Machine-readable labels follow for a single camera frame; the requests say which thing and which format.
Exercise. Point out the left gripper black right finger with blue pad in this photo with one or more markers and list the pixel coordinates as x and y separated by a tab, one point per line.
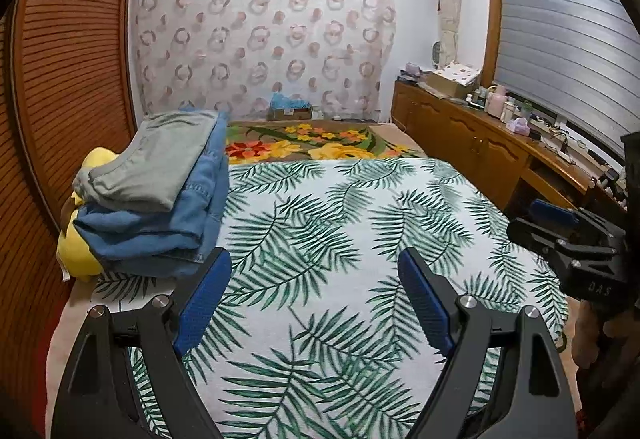
502	377

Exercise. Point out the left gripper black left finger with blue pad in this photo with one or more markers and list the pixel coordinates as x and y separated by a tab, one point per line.
99	397

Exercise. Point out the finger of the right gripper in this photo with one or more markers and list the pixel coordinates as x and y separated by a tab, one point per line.
577	226
550	243

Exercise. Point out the grey-green pants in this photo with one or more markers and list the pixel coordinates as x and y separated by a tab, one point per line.
152	170

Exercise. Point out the person's right hand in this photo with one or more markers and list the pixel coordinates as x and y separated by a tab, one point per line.
588	329

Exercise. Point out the wooden sideboard cabinet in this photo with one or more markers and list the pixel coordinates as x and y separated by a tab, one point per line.
510	170

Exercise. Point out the purple plush on cabinet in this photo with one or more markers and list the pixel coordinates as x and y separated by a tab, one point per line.
518	126

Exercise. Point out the pink thermos bottle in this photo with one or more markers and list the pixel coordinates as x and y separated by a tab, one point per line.
496	100

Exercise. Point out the yellow plush toy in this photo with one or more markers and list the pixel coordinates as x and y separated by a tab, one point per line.
72	252

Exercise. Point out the dotted box on cabinet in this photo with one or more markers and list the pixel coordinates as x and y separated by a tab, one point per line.
454	80

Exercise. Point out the folded blue jeans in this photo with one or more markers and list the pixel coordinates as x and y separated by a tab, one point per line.
162	244

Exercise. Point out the grey window blind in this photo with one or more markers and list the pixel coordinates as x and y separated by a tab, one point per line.
577	58

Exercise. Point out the palm leaf bed sheet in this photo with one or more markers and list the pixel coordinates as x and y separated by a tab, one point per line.
314	336

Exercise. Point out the cardboard box with blue cloth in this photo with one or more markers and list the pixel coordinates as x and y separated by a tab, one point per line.
282	107

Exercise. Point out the floral blanket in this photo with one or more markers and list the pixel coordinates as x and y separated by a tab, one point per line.
290	141

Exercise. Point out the patterned lace curtain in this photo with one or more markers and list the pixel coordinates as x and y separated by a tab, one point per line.
232	55

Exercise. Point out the wooden louvered wardrobe door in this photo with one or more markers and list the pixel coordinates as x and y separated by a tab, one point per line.
64	90

